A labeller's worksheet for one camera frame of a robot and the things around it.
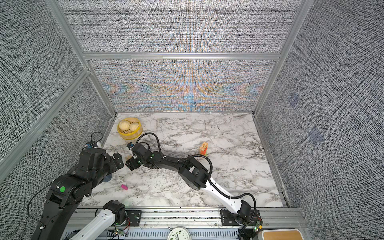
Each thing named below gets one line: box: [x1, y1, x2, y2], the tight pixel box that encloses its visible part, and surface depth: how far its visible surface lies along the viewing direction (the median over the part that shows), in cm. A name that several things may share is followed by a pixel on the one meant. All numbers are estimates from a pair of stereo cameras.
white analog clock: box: [167, 226, 192, 240], surface depth 67 cm
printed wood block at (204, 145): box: [199, 142, 209, 152], surface depth 92 cm
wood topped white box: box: [261, 229, 304, 240], surface depth 67 cm
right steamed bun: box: [129, 122, 139, 132], surface depth 106 cm
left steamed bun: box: [119, 120, 130, 131], surface depth 106 cm
